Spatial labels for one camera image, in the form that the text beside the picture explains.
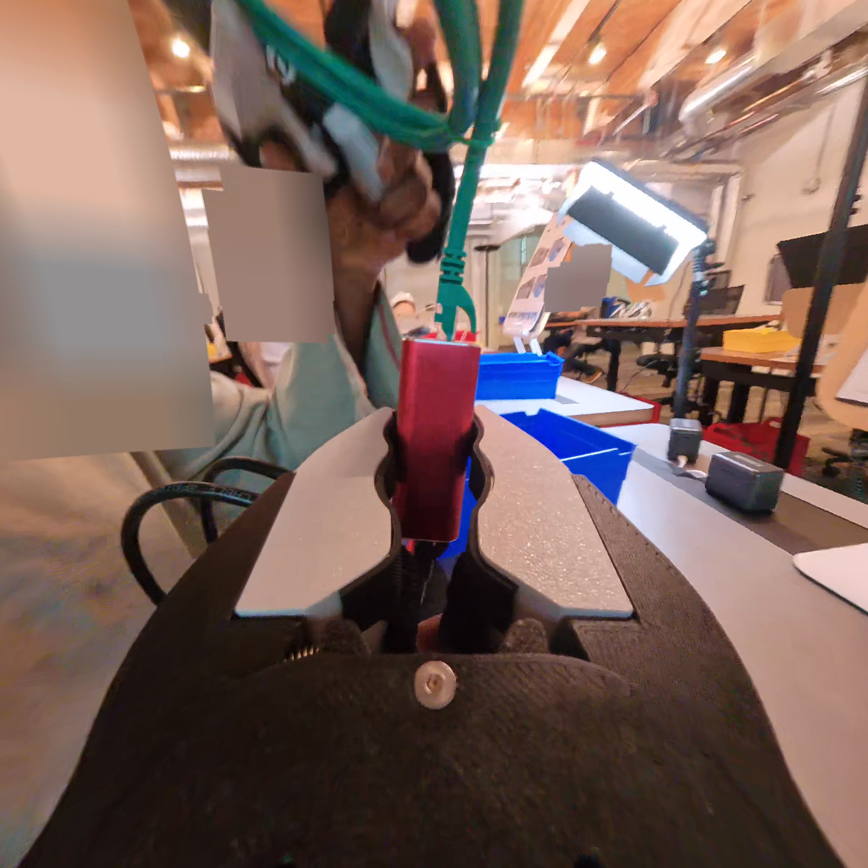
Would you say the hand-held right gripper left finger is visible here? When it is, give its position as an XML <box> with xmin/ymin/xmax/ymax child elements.
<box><xmin>234</xmin><ymin>407</ymin><xmax>402</xmax><ymax>619</ymax></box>

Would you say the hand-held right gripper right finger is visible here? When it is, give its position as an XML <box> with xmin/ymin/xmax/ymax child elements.
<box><xmin>468</xmin><ymin>406</ymin><xmax>636</xmax><ymax>621</ymax></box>

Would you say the blue plastic bin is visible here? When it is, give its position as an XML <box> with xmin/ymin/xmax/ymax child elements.
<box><xmin>437</xmin><ymin>407</ymin><xmax>640</xmax><ymax>561</ymax></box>
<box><xmin>475</xmin><ymin>351</ymin><xmax>566</xmax><ymax>402</ymax></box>

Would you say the red ethernet splitter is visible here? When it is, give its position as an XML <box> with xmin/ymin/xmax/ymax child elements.
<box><xmin>392</xmin><ymin>338</ymin><xmax>484</xmax><ymax>545</ymax></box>

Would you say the black ethernet cable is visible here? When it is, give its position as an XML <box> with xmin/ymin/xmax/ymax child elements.
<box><xmin>121</xmin><ymin>456</ymin><xmax>294</xmax><ymax>609</ymax></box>

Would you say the green ethernet cable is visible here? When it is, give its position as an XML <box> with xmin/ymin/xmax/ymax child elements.
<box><xmin>234</xmin><ymin>0</ymin><xmax>528</xmax><ymax>344</ymax></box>

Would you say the person's left forearm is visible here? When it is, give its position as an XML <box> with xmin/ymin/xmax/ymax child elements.
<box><xmin>156</xmin><ymin>261</ymin><xmax>406</xmax><ymax>487</ymax></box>

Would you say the grey desk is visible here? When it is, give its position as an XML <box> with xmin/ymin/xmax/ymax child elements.
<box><xmin>597</xmin><ymin>420</ymin><xmax>868</xmax><ymax>868</ymax></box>

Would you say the person's left hand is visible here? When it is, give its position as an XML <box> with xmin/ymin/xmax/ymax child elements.
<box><xmin>261</xmin><ymin>132</ymin><xmax>446</xmax><ymax>274</ymax></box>

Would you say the black pole clamp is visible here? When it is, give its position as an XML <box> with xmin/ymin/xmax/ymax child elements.
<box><xmin>668</xmin><ymin>418</ymin><xmax>705</xmax><ymax>465</ymax></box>

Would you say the dark grey box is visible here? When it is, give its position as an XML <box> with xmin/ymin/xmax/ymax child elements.
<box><xmin>705</xmin><ymin>451</ymin><xmax>787</xmax><ymax>515</ymax></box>

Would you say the red crate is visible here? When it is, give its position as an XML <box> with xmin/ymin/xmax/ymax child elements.
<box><xmin>705</xmin><ymin>419</ymin><xmax>812</xmax><ymax>477</ymax></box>

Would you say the black light stand pole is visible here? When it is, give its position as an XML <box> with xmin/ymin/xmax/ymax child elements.
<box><xmin>671</xmin><ymin>241</ymin><xmax>717</xmax><ymax>423</ymax></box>

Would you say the person's cream clothing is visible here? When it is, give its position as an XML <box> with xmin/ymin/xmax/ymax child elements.
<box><xmin>0</xmin><ymin>451</ymin><xmax>206</xmax><ymax>760</ymax></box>

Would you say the wooden table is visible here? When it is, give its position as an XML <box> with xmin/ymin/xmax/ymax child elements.
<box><xmin>698</xmin><ymin>346</ymin><xmax>830</xmax><ymax>423</ymax></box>

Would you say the yellow box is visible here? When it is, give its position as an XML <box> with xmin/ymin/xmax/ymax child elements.
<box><xmin>722</xmin><ymin>327</ymin><xmax>802</xmax><ymax>355</ymax></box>

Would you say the white document stand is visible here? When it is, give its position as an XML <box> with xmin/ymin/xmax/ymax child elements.
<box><xmin>793</xmin><ymin>542</ymin><xmax>868</xmax><ymax>607</ymax></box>

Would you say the LED light panel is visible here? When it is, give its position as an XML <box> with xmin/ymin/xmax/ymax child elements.
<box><xmin>556</xmin><ymin>159</ymin><xmax>711</xmax><ymax>287</ymax></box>

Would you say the tan printed poster board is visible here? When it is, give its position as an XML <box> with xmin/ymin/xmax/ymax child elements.
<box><xmin>814</xmin><ymin>285</ymin><xmax>868</xmax><ymax>436</ymax></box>

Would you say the thick black pole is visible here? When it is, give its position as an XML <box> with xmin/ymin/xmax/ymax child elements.
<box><xmin>773</xmin><ymin>129</ymin><xmax>868</xmax><ymax>470</ymax></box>

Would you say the black screen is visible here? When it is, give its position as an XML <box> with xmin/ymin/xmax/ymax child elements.
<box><xmin>776</xmin><ymin>231</ymin><xmax>868</xmax><ymax>287</ymax></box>

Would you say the silver air duct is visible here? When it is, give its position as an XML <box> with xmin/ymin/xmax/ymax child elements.
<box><xmin>678</xmin><ymin>47</ymin><xmax>868</xmax><ymax>137</ymax></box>

